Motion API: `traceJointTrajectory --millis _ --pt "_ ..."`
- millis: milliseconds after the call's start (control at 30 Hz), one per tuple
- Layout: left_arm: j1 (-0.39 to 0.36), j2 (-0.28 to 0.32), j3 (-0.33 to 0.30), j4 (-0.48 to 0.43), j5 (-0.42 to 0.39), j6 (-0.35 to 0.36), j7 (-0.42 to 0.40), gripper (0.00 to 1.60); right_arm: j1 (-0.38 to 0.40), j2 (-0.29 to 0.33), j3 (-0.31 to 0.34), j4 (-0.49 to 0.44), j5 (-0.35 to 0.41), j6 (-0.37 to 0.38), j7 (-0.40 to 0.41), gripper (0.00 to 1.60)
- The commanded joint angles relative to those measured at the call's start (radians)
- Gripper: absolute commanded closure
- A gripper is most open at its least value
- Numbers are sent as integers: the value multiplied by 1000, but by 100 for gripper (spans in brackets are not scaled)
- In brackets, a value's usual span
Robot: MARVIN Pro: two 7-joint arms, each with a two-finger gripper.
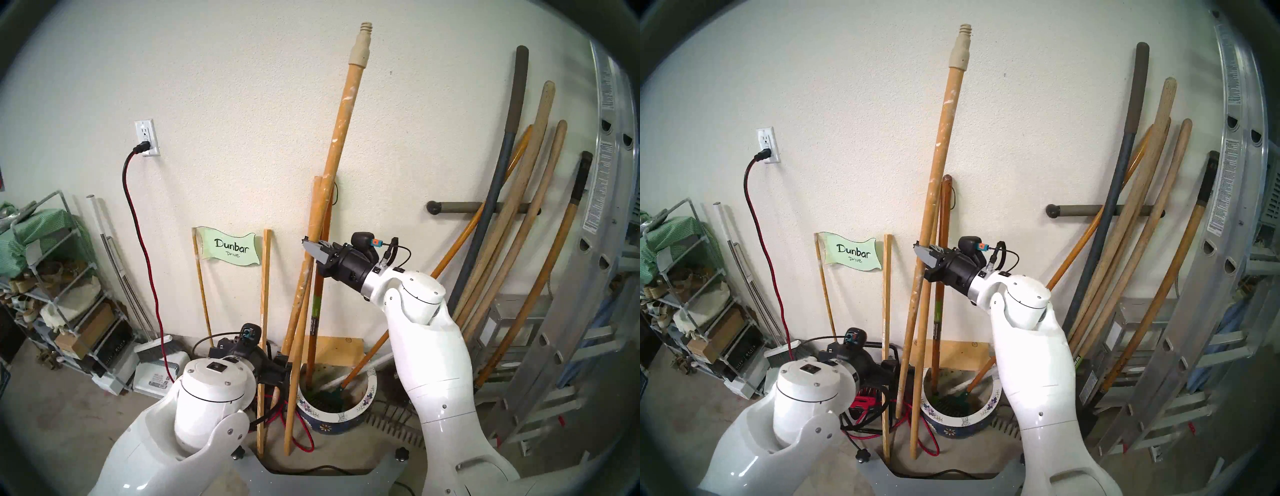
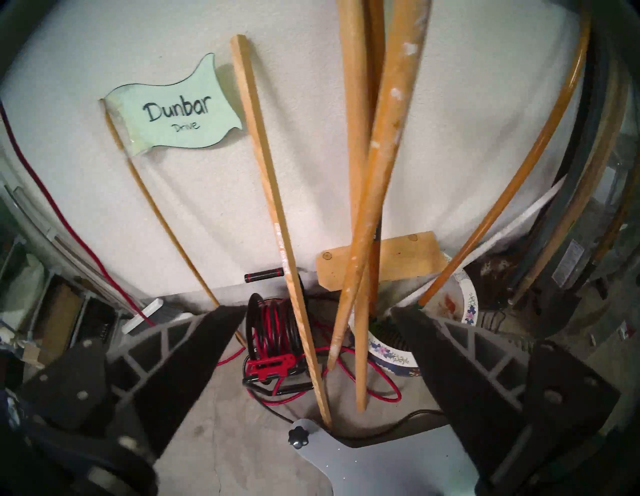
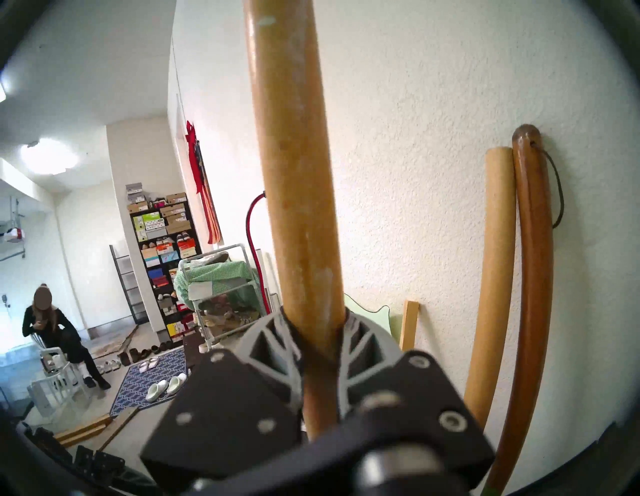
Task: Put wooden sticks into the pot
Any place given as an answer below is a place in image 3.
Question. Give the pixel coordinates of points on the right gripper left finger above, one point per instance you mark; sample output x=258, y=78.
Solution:
x=225, y=415

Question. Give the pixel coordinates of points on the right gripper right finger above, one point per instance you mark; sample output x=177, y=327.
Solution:
x=415, y=400

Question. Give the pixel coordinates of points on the thick light wooden dowel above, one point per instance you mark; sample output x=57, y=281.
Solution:
x=495, y=275

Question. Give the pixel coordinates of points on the paint-flecked pole with threaded tip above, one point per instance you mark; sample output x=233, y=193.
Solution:
x=295, y=175

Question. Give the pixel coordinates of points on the white clog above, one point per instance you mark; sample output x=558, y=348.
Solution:
x=173, y=384
x=152, y=392

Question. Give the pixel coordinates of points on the green Dunbar sign on stick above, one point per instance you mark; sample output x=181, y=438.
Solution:
x=375, y=320

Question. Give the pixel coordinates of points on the blue patterned rug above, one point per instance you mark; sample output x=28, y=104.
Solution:
x=130, y=395

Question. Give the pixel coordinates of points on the wooden planks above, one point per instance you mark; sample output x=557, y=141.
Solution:
x=85, y=430

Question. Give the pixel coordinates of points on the green checkered cloth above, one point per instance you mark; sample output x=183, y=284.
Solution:
x=220, y=272

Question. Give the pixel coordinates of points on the grey metal shelf unit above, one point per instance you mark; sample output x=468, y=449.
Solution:
x=125, y=280

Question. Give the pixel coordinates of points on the white plastic chair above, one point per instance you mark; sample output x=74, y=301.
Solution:
x=55, y=385

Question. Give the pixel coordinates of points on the black shelf of shoe boxes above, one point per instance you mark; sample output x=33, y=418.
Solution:
x=160, y=240

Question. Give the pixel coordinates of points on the seated person in black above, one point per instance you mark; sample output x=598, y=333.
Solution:
x=55, y=330

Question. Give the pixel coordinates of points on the striped flag with red bow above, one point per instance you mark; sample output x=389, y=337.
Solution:
x=205, y=200

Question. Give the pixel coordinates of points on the white garage door opener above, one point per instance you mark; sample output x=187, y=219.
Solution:
x=12, y=235

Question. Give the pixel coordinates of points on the round ceiling light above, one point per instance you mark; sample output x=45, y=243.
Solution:
x=47, y=157

